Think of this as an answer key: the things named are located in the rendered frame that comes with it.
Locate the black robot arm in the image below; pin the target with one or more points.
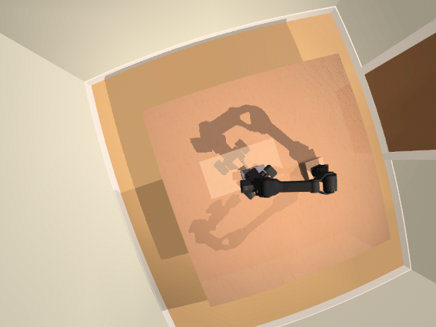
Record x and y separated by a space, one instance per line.
266 187

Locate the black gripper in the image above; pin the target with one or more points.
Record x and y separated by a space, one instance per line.
270 172

